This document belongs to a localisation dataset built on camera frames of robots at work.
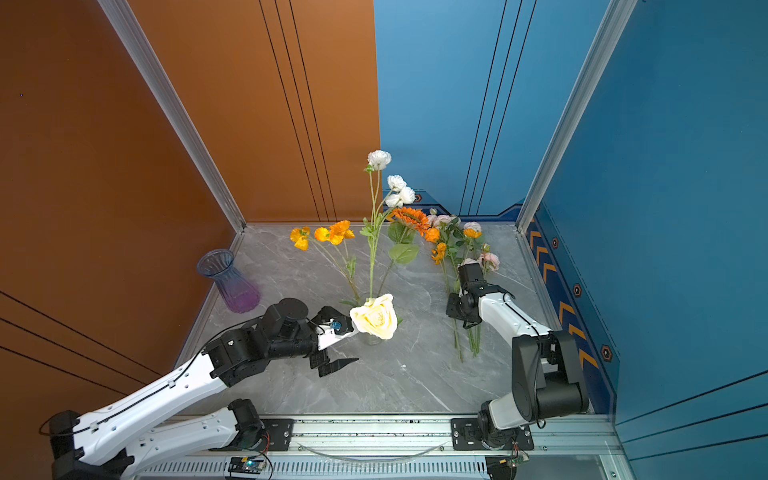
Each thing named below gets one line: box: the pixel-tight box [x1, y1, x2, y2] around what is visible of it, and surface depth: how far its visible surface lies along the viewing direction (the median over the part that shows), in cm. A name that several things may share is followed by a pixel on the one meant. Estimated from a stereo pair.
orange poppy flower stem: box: [290, 220, 361, 306], surface depth 66 cm
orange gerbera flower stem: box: [377, 207, 430, 297], surface depth 73 cm
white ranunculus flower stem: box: [359, 150, 416, 299], surface depth 75 cm
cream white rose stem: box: [349, 293, 398, 340], surface depth 49 cm
